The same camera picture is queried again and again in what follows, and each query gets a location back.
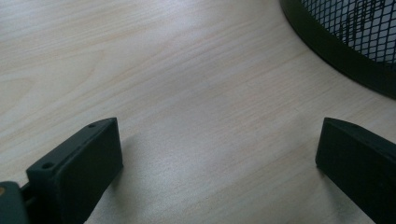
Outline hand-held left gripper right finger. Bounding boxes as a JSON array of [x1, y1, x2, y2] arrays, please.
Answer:
[[315, 117, 396, 224]]

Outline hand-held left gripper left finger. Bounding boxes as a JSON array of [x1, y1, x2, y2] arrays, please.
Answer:
[[25, 117, 124, 224]]

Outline black mesh metal basket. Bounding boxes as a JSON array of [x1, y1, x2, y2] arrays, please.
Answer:
[[278, 0, 396, 101]]

